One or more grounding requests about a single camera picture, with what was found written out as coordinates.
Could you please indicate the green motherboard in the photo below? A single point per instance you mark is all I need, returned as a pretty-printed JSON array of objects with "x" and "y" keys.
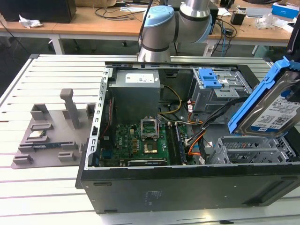
[{"x": 126, "y": 140}]

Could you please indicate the blue plastic cage latch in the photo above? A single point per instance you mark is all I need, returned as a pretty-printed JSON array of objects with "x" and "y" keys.
[{"x": 208, "y": 78}]

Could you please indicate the large black box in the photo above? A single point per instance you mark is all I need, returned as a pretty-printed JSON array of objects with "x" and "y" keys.
[{"x": 35, "y": 9}]

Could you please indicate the wooden desk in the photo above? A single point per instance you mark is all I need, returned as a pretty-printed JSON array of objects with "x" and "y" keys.
[
  {"x": 257, "y": 35},
  {"x": 70, "y": 29}
]

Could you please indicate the crumpled white paper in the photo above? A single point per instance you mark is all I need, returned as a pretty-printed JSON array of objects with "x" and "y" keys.
[{"x": 30, "y": 22}]

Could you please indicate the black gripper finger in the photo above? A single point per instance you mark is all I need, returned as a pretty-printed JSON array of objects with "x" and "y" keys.
[
  {"x": 293, "y": 96},
  {"x": 295, "y": 39}
]

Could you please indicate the black graphics card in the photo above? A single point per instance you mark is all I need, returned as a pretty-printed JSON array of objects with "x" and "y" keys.
[{"x": 147, "y": 162}]

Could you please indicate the blue cardboard box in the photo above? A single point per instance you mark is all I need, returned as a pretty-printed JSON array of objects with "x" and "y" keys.
[{"x": 286, "y": 10}]

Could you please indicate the grey power supply unit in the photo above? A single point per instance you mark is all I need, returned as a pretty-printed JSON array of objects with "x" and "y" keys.
[{"x": 136, "y": 98}]

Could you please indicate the silver CPU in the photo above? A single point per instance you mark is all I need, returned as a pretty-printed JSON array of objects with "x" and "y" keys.
[{"x": 37, "y": 134}]

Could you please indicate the installed RAM stick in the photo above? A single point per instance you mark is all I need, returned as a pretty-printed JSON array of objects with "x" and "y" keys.
[{"x": 180, "y": 145}]

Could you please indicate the black container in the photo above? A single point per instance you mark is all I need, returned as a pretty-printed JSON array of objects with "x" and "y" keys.
[{"x": 237, "y": 18}]

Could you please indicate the black open PC case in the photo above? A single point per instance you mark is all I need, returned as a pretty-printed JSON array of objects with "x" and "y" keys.
[{"x": 164, "y": 187}]

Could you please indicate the white open box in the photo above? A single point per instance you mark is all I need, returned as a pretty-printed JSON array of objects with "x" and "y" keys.
[{"x": 287, "y": 27}]

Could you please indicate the CPU socket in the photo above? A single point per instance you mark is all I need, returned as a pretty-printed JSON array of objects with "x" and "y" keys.
[{"x": 150, "y": 148}]

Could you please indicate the grey drive cage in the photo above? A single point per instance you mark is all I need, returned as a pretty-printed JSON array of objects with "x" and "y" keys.
[{"x": 211, "y": 98}]

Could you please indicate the grey flat box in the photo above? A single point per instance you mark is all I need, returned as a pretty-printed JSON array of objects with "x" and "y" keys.
[{"x": 257, "y": 11}]

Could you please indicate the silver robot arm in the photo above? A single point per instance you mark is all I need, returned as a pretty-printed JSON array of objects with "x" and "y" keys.
[{"x": 159, "y": 32}]

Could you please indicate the hard disk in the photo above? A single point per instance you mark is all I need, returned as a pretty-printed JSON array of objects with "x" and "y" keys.
[{"x": 264, "y": 110}]

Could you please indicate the grey parts rack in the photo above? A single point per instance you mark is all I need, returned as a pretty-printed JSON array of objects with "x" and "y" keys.
[{"x": 58, "y": 136}]

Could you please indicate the white power strip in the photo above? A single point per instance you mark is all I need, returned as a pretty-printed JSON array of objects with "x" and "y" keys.
[{"x": 208, "y": 50}]

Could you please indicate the clear plastic bag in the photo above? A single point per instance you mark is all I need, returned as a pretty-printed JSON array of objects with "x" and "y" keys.
[{"x": 264, "y": 21}]

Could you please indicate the silver disk bay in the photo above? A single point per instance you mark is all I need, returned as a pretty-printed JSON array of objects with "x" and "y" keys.
[{"x": 246, "y": 154}]

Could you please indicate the loose RAM stick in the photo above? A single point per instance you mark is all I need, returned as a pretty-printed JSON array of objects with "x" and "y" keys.
[{"x": 47, "y": 146}]

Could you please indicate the black RAM slot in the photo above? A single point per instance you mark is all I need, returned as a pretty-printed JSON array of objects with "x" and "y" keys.
[{"x": 170, "y": 143}]

